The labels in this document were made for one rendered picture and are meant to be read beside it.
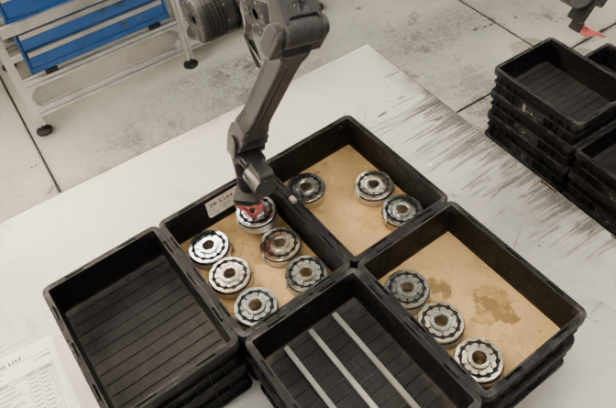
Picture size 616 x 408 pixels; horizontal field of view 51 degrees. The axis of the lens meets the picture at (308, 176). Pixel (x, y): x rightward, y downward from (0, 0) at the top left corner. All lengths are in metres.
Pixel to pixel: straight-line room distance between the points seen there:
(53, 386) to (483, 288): 1.05
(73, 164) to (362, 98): 1.60
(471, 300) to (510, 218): 0.39
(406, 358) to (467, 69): 2.19
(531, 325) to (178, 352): 0.79
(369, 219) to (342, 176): 0.17
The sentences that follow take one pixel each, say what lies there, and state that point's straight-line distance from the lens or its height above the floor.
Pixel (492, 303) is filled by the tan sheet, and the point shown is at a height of 0.83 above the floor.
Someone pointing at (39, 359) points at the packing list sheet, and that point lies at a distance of 1.80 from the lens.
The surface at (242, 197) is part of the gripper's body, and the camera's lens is 1.52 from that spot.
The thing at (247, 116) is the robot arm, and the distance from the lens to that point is 1.34.
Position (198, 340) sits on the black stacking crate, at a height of 0.83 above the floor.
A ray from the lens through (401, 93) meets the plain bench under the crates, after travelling 2.19.
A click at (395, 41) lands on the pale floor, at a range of 3.59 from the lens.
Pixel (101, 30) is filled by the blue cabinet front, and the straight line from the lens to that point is 3.31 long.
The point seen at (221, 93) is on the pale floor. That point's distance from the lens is 3.37.
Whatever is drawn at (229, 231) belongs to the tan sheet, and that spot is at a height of 0.83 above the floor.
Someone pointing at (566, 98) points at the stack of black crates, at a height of 0.49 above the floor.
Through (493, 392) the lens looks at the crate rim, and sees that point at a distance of 1.33.
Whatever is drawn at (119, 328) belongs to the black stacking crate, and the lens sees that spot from 1.60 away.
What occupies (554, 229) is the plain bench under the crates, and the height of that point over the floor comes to 0.70.
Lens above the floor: 2.14
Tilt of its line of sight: 48 degrees down
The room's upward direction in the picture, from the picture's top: 7 degrees counter-clockwise
